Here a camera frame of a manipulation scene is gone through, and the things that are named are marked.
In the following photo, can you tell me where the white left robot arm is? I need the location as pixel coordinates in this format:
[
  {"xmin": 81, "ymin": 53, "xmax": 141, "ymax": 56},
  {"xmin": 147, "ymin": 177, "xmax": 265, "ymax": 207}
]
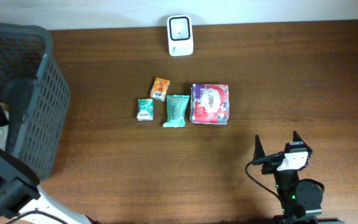
[{"xmin": 0, "ymin": 105, "xmax": 97, "ymax": 223}]

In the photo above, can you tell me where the green small tissue pack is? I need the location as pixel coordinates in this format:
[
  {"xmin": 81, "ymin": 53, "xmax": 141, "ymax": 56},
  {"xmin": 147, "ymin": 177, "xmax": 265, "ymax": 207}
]
[{"xmin": 137, "ymin": 98, "xmax": 154, "ymax": 121}]

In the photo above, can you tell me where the orange small tissue pack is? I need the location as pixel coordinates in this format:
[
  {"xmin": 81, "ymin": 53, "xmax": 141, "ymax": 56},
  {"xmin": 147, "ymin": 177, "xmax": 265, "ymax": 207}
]
[{"xmin": 150, "ymin": 77, "xmax": 170, "ymax": 101}]

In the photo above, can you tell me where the pink purple tissue pack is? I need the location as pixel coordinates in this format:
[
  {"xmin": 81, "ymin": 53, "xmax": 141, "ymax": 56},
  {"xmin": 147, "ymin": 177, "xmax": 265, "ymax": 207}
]
[{"xmin": 190, "ymin": 84, "xmax": 230, "ymax": 125}]

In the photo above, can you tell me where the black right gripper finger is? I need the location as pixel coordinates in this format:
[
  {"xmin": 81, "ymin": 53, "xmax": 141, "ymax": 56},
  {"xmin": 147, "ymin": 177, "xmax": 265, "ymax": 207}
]
[
  {"xmin": 253, "ymin": 134, "xmax": 265, "ymax": 162},
  {"xmin": 293, "ymin": 131, "xmax": 313, "ymax": 156}
]

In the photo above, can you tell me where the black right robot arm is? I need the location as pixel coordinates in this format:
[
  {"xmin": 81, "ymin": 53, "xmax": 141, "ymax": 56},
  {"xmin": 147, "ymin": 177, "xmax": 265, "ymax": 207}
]
[{"xmin": 245, "ymin": 131, "xmax": 342, "ymax": 224}]

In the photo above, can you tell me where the teal wet wipes pack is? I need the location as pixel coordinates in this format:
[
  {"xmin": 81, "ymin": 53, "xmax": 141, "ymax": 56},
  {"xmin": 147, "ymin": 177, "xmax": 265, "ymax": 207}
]
[{"xmin": 163, "ymin": 95, "xmax": 190, "ymax": 128}]

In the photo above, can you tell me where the dark grey plastic basket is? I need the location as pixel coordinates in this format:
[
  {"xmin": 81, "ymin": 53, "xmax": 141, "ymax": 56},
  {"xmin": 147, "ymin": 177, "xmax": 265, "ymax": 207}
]
[{"xmin": 0, "ymin": 23, "xmax": 71, "ymax": 180}]

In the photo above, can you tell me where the white tube with brown cap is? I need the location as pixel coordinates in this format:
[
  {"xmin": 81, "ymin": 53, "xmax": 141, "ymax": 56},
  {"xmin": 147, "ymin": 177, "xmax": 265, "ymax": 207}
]
[{"xmin": 0, "ymin": 110, "xmax": 9, "ymax": 151}]

